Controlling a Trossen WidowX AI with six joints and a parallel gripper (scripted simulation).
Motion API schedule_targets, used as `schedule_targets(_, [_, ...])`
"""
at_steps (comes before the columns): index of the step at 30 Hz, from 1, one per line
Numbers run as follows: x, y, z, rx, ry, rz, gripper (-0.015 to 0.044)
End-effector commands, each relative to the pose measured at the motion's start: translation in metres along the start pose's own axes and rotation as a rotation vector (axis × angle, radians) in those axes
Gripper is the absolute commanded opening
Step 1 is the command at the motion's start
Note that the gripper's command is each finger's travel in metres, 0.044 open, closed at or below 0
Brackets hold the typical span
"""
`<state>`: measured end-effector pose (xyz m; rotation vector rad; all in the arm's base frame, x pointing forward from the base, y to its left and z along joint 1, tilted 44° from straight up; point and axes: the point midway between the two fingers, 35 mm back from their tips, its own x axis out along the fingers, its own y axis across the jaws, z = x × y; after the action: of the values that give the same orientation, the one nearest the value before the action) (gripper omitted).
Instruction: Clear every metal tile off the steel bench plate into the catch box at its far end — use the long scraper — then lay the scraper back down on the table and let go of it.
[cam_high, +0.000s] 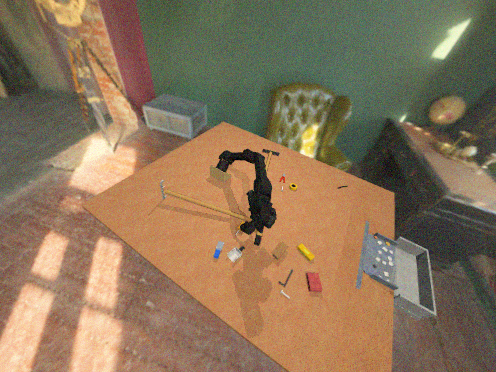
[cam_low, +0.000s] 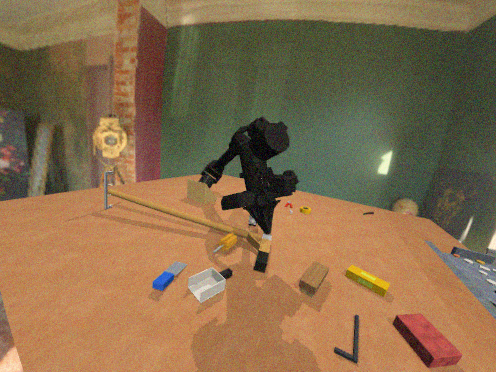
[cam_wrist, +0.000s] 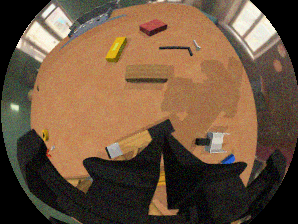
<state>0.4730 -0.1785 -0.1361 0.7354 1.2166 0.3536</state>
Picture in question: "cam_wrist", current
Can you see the yellow spirit level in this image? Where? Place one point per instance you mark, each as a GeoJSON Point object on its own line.
{"type": "Point", "coordinates": [115, 52]}

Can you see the yellow ring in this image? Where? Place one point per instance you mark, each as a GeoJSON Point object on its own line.
{"type": "Point", "coordinates": [45, 135]}

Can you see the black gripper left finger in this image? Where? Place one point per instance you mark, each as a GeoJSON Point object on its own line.
{"type": "Point", "coordinates": [141, 173]}

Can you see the red rectangular block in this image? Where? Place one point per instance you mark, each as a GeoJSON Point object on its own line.
{"type": "Point", "coordinates": [153, 27]}

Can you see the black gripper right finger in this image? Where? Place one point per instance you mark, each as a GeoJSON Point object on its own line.
{"type": "Point", "coordinates": [185, 174]}

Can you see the white open tray with black handle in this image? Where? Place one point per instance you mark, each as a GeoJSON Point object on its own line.
{"type": "Point", "coordinates": [213, 142]}

